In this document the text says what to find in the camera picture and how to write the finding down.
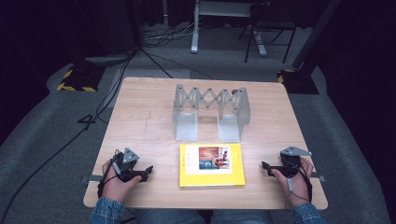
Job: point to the yellow book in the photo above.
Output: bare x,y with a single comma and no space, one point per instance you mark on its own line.
190,177

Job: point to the white desk frame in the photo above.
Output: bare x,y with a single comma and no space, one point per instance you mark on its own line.
195,34

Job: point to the person's left hand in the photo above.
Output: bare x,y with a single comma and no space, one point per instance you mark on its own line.
116,188

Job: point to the dark slanted stand pole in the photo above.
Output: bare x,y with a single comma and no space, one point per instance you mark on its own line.
314,34

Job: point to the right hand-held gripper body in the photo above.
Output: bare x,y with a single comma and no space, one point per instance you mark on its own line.
291,163

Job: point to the black yellow striped stand base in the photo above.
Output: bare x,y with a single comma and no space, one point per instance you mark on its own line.
81,79
299,82

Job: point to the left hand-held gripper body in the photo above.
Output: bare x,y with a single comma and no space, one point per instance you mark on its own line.
126,166

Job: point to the black chair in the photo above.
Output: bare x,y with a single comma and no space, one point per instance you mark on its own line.
271,21

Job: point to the grey expandable metal book rack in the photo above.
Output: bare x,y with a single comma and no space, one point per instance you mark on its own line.
229,129

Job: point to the grey metal table bracket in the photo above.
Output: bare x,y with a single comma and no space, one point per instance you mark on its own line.
319,178
91,179

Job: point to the person's right hand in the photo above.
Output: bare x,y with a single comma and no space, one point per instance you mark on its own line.
297,189

